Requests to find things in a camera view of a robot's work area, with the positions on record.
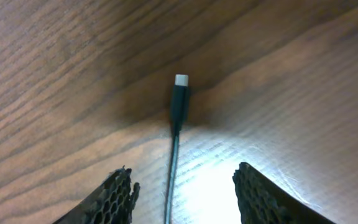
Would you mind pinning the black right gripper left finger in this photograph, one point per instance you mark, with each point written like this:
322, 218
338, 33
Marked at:
111, 203

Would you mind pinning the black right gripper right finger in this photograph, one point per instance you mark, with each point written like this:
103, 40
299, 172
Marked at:
262, 201

